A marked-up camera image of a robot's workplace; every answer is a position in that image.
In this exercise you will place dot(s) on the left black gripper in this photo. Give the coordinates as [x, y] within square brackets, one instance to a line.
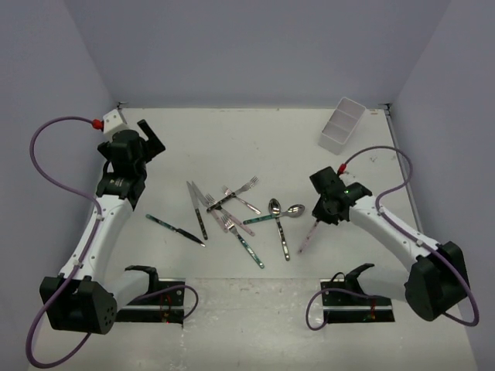
[151, 147]

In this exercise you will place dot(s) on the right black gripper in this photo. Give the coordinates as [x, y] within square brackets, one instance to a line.
[319, 212]

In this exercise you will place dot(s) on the pink handled spoon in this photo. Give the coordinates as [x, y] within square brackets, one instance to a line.
[307, 240]

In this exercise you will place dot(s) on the green handled spoon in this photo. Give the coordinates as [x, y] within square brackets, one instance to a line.
[293, 211]

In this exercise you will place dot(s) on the black handled spoon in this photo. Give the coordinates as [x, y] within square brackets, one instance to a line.
[274, 207]

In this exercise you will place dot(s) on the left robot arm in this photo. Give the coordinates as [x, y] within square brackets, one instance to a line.
[77, 299]

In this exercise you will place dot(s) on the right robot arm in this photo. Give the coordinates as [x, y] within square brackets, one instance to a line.
[437, 274]

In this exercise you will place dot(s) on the white divided utensil container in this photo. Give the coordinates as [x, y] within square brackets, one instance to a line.
[341, 125]

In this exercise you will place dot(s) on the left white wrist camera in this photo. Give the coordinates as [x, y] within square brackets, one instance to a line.
[113, 122]

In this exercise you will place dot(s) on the black handled knife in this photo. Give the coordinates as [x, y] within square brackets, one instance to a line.
[195, 203]

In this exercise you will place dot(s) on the pink handled knife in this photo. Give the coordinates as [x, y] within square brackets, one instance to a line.
[204, 201]

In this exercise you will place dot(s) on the black handled fork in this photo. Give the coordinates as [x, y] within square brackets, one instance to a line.
[233, 194]

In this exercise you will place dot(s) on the pink handled fork upper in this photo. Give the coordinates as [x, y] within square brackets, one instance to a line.
[227, 192]

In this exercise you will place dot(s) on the green handled knife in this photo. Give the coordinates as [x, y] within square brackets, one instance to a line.
[179, 231]

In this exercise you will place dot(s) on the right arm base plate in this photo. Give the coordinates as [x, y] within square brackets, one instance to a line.
[341, 308]

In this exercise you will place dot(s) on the green handled fork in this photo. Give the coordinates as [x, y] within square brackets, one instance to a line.
[233, 229]

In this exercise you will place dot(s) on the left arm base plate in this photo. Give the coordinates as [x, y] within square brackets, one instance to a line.
[164, 308]

